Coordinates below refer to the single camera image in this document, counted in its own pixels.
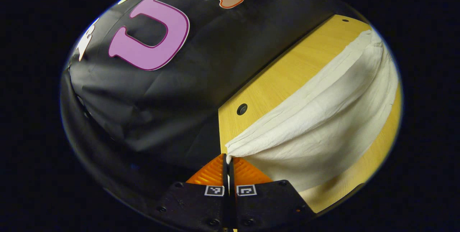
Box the black backdrop cloth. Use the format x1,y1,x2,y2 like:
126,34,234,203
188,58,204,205
60,0,371,222

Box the white jeans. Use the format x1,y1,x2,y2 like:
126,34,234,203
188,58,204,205
225,29,400,194

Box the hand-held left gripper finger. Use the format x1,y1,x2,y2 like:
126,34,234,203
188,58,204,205
155,153,229,230
229,157,317,231

